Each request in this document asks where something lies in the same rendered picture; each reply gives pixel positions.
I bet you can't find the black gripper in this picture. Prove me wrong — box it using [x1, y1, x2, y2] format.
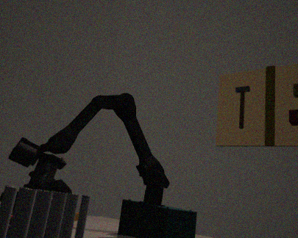
[23, 167, 72, 193]

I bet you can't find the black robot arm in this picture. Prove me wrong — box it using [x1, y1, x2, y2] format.
[8, 93, 170, 206]

